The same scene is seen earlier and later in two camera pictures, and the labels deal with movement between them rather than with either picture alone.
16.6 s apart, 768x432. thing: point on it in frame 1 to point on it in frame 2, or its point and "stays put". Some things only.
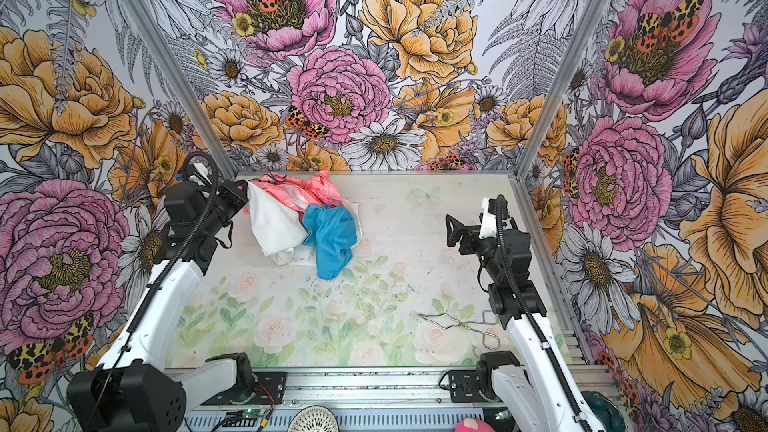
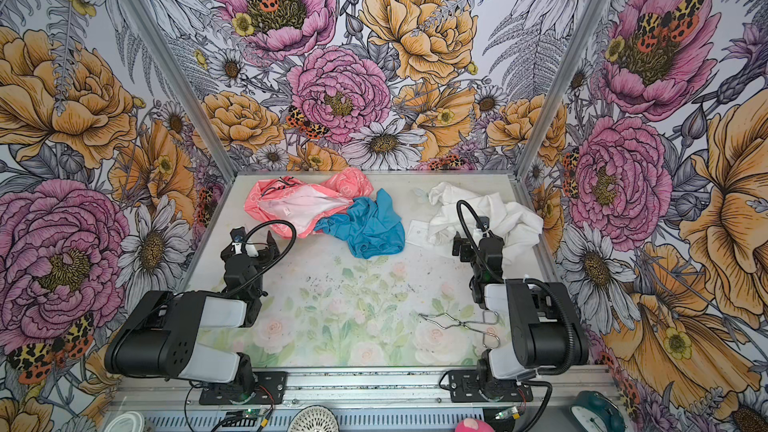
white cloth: x=279 y=231 to x=511 y=223
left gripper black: x=228 y=188 to x=270 y=253
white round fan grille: x=313 y=419 stays put
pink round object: x=473 y=425 stays put
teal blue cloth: x=332 y=230 to x=371 y=228
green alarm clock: x=608 y=412 stays put
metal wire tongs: x=489 y=317 stays put
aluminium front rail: x=384 y=391 stays put
